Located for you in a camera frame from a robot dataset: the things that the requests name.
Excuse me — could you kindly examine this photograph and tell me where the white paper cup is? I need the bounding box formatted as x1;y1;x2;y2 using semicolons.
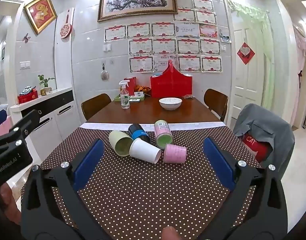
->
129;137;162;164

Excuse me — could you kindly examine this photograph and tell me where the small potted plant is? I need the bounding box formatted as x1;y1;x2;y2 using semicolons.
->
38;74;56;96

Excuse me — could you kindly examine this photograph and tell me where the pink cloth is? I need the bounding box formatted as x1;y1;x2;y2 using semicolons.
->
0;117;12;138

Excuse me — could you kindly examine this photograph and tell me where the framed plum blossom painting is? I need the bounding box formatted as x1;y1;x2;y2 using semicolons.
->
97;0;178;22

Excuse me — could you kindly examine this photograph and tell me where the clear spray bottle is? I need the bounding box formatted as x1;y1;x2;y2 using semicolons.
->
119;79;131;109

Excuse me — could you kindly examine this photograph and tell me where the black and blue cup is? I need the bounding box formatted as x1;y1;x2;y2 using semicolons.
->
128;124;150;143

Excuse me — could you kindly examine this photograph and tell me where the pink cup with green inside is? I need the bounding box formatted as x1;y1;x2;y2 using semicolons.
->
154;120;174;149

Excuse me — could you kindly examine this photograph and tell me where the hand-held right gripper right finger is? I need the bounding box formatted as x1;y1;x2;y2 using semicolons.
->
200;137;289;240

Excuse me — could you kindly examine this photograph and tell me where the white door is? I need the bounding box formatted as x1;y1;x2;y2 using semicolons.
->
230;11;266;120

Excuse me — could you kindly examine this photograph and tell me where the brown polka dot tablecloth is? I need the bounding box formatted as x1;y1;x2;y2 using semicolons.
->
40;122;263;240

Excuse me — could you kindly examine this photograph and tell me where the pale green cup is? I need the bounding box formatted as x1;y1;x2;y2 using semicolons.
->
108;130;134;157

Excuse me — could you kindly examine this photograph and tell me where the hanging wall brush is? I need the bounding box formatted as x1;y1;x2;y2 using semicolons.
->
100;63;110;81

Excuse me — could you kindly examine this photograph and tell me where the grey jacket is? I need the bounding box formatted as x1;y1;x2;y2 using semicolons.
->
232;103;295;179

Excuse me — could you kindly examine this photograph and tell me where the group of wall certificates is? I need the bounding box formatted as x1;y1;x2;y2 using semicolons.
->
104;0;223;74

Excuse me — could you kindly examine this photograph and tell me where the green tray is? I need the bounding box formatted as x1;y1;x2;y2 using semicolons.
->
114;93;145;102

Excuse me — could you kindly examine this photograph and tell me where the person's right hand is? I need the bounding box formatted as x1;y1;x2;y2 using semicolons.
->
163;226;180;240

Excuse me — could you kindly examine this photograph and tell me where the small red box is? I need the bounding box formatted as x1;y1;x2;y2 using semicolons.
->
124;77;136;96

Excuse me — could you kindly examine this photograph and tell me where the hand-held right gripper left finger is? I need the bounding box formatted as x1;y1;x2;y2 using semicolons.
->
21;139;111;240

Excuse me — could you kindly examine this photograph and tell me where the red diamond door decoration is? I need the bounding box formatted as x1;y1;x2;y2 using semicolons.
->
237;42;256;65

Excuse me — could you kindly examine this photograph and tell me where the pink curtain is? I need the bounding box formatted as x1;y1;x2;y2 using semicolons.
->
294;27;306;128

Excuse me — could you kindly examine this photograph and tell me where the red printed cushion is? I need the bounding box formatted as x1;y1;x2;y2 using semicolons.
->
241;132;272;163

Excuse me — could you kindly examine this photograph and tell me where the red tin box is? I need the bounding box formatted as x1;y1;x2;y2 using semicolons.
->
17;86;39;104

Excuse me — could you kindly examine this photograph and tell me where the red and gold framed picture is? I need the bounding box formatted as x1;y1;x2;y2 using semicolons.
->
24;0;58;35

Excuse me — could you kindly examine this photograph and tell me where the white sideboard cabinet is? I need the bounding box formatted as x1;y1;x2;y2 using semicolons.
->
10;87;76;157

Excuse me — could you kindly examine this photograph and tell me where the white bowl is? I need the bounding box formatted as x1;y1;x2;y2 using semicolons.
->
159;98;183;111

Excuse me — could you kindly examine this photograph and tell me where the green sheer curtain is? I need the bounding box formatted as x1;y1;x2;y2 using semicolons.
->
226;0;277;112

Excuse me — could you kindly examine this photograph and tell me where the red gift bag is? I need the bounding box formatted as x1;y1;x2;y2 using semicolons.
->
150;60;193;98

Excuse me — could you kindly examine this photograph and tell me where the plain pink cup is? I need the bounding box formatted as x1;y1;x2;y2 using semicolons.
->
163;144;188;165

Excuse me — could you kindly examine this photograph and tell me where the red round hanging ornament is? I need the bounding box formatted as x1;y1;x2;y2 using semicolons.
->
59;9;73;39

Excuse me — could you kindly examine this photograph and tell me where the wooden chair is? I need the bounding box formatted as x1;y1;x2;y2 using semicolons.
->
203;88;229;122
81;93;112;121

